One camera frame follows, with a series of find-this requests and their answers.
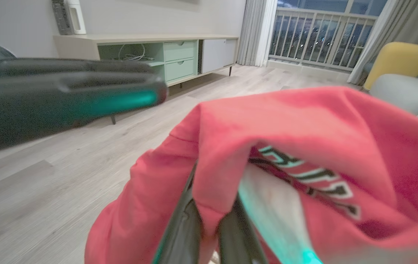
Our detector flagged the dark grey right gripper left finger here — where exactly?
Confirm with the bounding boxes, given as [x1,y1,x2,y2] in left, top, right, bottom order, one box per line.
[153,162,203,264]

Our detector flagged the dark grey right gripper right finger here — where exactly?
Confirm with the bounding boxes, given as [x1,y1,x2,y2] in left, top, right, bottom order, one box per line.
[218,197,269,264]

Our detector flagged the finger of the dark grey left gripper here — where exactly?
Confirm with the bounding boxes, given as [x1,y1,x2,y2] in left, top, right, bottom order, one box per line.
[0,58,157,79]
[0,71,168,157]

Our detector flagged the pink red cloth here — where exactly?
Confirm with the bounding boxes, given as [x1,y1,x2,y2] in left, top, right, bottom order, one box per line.
[84,86,418,264]

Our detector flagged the grey and yellow sofa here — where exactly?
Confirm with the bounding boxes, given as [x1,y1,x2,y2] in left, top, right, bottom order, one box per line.
[363,41,418,129]

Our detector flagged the white upright appliance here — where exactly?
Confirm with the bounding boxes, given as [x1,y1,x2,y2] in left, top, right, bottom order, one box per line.
[66,0,87,35]

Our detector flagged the beige and green TV cabinet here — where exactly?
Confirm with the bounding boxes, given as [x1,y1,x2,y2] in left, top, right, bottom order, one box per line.
[53,34,240,125]

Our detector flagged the white pleated curtain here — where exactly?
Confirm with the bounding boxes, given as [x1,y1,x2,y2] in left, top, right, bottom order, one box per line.
[237,0,278,67]

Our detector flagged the white balcony railing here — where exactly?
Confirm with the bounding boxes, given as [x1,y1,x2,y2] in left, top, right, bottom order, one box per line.
[268,7,378,72]

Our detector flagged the grey pleated curtain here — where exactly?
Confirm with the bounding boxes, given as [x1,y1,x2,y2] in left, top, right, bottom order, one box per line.
[347,0,418,86]

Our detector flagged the white cables in cabinet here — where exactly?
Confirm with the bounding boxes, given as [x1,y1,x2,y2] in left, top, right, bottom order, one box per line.
[117,44,155,62]

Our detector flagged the grey window frame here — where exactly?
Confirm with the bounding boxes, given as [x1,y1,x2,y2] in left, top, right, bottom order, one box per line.
[275,0,389,72]

